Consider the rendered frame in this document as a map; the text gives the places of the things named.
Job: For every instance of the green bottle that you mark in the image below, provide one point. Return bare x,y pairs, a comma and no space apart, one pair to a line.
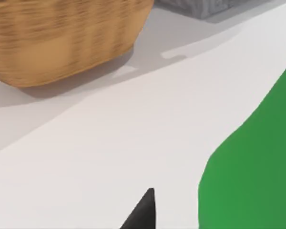
252,167

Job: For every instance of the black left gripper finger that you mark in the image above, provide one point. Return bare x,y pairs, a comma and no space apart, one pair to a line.
145,212

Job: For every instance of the woven wicker basket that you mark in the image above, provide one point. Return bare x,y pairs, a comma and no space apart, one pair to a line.
62,40

